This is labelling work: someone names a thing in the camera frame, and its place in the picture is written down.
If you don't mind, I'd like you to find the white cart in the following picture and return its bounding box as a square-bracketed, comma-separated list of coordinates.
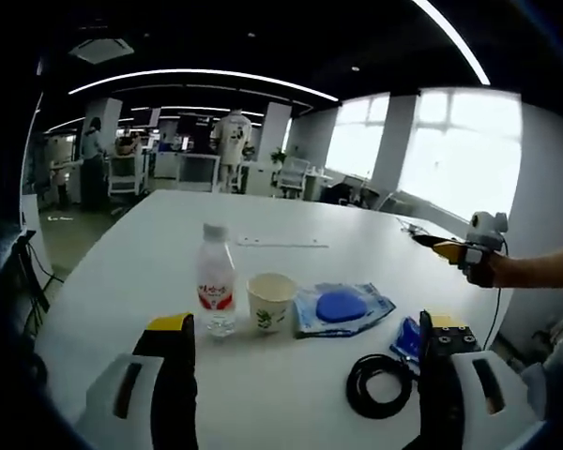
[107, 149, 147, 196]

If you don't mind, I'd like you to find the clear packet with blue pad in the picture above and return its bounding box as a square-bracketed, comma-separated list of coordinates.
[293, 280, 398, 339]

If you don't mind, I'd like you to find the blue tissue packet item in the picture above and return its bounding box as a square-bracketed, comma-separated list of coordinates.
[389, 316, 423, 365]

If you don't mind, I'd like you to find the white paper cup item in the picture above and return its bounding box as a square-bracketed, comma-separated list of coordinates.
[246, 273, 298, 337]

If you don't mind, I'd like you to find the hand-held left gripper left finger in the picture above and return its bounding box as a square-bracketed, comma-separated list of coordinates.
[84, 312, 199, 450]

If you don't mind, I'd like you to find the dark office chair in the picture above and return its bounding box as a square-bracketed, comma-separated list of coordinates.
[330, 182, 373, 208]

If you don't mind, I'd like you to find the large window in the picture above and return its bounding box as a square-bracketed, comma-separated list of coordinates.
[398, 91, 523, 222]

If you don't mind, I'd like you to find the curved ceiling light strip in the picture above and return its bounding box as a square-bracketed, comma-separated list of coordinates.
[68, 68, 342, 102]

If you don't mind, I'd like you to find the ceiling air vent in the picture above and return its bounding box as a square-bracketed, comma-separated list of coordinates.
[68, 37, 135, 65]

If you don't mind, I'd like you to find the person's clothing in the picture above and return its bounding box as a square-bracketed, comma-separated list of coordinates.
[520, 337, 563, 414]

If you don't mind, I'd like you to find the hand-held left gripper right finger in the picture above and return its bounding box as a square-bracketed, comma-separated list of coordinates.
[417, 308, 540, 450]

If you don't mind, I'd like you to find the white table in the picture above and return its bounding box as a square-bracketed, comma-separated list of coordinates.
[32, 189, 517, 450]

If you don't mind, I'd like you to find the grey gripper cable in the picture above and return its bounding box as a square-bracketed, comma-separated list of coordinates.
[484, 284, 507, 349]

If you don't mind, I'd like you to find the person's right hand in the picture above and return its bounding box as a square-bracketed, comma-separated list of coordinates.
[458, 251, 506, 288]

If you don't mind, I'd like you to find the clear plastic water bottle item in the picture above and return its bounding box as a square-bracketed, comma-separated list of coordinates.
[196, 223, 238, 339]

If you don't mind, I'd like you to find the black cable item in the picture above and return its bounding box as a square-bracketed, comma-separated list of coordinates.
[346, 353, 421, 420]

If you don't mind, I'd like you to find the white office chair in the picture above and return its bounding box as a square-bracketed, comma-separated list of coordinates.
[276, 157, 312, 199]

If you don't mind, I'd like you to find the small cable clutter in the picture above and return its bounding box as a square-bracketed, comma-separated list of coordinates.
[397, 217, 434, 241]

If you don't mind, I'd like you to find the black cable bundle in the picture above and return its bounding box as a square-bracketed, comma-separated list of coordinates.
[8, 229, 65, 330]

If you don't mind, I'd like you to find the narrow window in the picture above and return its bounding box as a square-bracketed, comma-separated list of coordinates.
[326, 93, 391, 182]

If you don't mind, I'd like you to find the straight ceiling light strip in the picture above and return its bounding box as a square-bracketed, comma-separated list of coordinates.
[412, 0, 492, 86]

